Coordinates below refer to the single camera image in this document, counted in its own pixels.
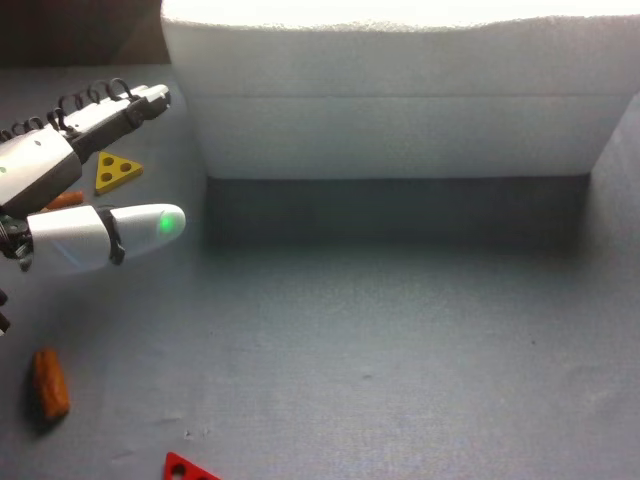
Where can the orange ridged toy piece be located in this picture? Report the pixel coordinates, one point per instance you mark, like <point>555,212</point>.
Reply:
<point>50,385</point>

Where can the thin orange toy piece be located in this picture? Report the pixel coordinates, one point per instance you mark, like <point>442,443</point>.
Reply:
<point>67,200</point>

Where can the red triangular holed block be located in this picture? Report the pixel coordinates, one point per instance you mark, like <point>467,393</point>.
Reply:
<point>182,467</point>

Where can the white styrofoam lid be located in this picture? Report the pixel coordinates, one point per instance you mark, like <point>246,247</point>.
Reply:
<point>400,60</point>

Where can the grey table cloth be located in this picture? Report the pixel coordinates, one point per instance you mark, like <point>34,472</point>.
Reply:
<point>350,350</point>

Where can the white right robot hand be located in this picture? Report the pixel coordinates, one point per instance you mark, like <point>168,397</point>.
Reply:
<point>35,165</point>

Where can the yellow triangular holed block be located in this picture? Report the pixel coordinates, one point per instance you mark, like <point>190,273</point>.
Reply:
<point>117,175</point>

